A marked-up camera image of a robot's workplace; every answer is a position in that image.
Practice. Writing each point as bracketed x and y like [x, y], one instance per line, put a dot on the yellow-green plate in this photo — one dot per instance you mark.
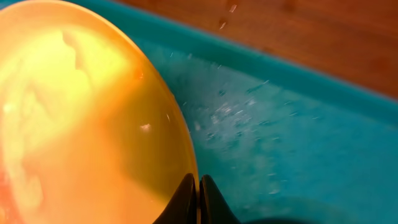
[90, 132]

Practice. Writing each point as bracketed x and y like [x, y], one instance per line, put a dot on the teal plastic tray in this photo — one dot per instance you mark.
[284, 144]

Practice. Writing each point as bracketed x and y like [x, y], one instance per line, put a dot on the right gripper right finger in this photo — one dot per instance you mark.
[213, 206]

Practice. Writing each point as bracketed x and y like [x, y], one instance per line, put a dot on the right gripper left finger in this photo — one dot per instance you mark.
[182, 207]

